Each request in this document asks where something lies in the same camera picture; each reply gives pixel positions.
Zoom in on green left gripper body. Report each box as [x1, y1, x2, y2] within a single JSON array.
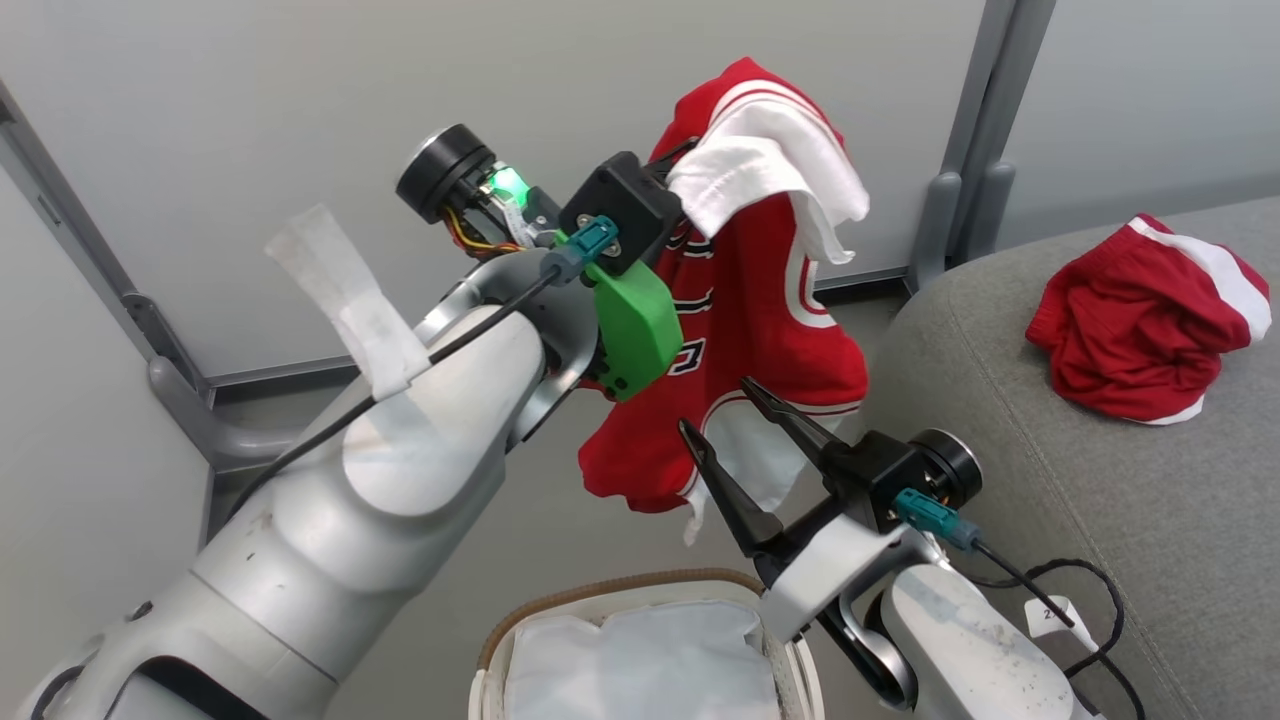
[[585, 260, 686, 404]]

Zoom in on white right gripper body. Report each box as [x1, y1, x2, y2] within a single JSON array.
[[755, 500, 906, 641]]

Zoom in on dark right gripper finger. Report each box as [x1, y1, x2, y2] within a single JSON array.
[[679, 419, 787, 557], [740, 377, 852, 472]]

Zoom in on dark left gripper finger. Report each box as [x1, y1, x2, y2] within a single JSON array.
[[648, 138, 701, 186]]

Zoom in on red white basketball jersey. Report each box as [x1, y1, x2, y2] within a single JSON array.
[[578, 57, 871, 546]]

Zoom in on red white-striped shorts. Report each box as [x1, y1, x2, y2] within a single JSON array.
[[1025, 213, 1273, 426]]

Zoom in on grey fabric sofa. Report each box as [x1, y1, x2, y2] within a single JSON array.
[[865, 195, 1280, 720]]

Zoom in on white basket with brown rim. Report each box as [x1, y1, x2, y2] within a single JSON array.
[[470, 568, 826, 720]]

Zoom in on white basket liner cloth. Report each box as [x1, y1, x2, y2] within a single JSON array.
[[505, 600, 781, 720]]

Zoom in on short grey partition foot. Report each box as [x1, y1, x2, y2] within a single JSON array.
[[908, 170, 966, 293], [955, 160, 1016, 266]]

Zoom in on white tape strip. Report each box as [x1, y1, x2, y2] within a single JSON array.
[[265, 205, 431, 401]]

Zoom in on long grey partition foot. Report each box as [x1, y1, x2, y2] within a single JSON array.
[[148, 355, 331, 476]]

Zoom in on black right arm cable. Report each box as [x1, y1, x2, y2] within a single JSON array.
[[895, 488, 1146, 720]]

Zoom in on white cable tag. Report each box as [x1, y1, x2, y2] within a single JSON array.
[[1025, 597, 1081, 641]]

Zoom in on tall grey partition post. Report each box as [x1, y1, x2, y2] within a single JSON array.
[[945, 0, 1058, 181]]

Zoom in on slanted grey partition frame post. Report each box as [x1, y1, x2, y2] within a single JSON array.
[[0, 80, 211, 391]]

